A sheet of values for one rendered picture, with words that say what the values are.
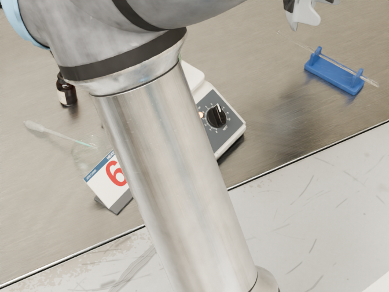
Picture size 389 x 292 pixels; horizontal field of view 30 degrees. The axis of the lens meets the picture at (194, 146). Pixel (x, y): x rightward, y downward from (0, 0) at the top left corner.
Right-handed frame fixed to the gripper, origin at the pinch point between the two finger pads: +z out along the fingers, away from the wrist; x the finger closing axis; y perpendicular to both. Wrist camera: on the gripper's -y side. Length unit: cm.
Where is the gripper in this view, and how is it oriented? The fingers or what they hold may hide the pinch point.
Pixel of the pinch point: (298, 15)
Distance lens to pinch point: 121.0
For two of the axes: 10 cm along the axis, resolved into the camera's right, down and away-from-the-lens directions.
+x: 6.2, -6.2, 4.7
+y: 7.8, 4.8, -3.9
